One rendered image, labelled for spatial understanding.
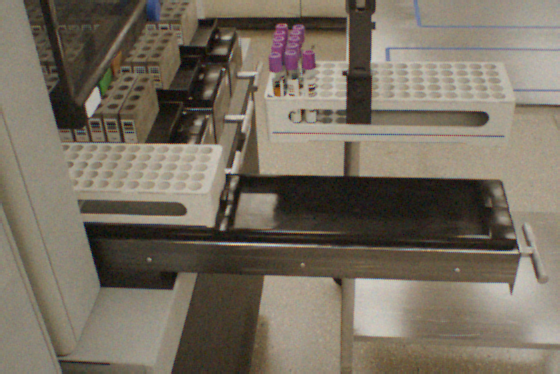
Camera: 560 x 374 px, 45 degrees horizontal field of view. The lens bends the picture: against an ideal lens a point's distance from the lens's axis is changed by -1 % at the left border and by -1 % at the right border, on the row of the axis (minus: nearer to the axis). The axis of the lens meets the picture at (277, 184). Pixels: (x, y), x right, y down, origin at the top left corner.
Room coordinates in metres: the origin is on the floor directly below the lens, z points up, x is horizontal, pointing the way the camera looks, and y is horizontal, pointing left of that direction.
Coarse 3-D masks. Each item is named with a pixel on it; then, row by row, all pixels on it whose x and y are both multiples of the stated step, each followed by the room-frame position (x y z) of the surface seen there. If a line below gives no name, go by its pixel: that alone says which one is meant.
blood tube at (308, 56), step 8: (304, 56) 0.73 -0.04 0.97; (312, 56) 0.73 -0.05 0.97; (304, 64) 0.73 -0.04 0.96; (312, 64) 0.73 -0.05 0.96; (304, 72) 0.73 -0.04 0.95; (312, 72) 0.73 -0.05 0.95; (304, 80) 0.73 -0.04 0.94; (312, 80) 0.73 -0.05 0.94; (312, 88) 0.73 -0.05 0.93; (312, 96) 0.73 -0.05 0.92; (312, 112) 0.73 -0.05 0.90; (312, 120) 0.73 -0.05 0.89
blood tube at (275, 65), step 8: (272, 56) 0.73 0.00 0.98; (280, 56) 0.73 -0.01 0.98; (272, 64) 0.73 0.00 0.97; (280, 64) 0.73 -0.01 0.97; (272, 72) 0.73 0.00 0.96; (280, 72) 0.73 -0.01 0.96; (272, 80) 0.73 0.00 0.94; (280, 80) 0.73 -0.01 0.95; (272, 88) 0.73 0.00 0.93; (280, 88) 0.73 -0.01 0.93; (280, 96) 0.73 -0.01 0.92
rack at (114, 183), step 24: (72, 144) 0.74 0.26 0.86; (96, 144) 0.74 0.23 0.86; (120, 144) 0.73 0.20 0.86; (144, 144) 0.73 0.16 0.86; (72, 168) 0.69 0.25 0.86; (96, 168) 0.70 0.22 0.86; (120, 168) 0.69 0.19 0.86; (144, 168) 0.69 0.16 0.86; (168, 168) 0.68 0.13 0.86; (192, 168) 0.67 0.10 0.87; (216, 168) 0.67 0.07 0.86; (96, 192) 0.64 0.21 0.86; (120, 192) 0.63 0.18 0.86; (144, 192) 0.63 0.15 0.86; (168, 192) 0.63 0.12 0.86; (192, 192) 0.62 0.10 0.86; (216, 192) 0.65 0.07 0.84; (96, 216) 0.64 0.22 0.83; (120, 216) 0.63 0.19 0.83; (144, 216) 0.63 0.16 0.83; (168, 216) 0.63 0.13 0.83; (192, 216) 0.62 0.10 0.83; (216, 216) 0.64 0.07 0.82
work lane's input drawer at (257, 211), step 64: (256, 192) 0.70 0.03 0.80; (320, 192) 0.69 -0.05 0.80; (384, 192) 0.69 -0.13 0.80; (448, 192) 0.68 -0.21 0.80; (128, 256) 0.62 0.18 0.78; (192, 256) 0.61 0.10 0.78; (256, 256) 0.60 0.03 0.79; (320, 256) 0.59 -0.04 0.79; (384, 256) 0.58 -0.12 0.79; (448, 256) 0.57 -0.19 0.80; (512, 256) 0.56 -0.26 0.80
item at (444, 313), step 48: (384, 0) 1.27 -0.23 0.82; (432, 0) 1.26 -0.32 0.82; (480, 0) 1.25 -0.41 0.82; (528, 0) 1.24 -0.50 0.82; (384, 48) 1.06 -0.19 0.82; (432, 48) 1.05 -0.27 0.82; (480, 48) 1.04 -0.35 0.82; (528, 48) 1.03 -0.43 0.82; (528, 96) 0.88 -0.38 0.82; (384, 288) 1.03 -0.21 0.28; (432, 288) 1.02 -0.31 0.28; (480, 288) 1.01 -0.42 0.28; (528, 288) 1.01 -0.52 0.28; (384, 336) 0.90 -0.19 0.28; (432, 336) 0.89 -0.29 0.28; (480, 336) 0.89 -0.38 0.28; (528, 336) 0.88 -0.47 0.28
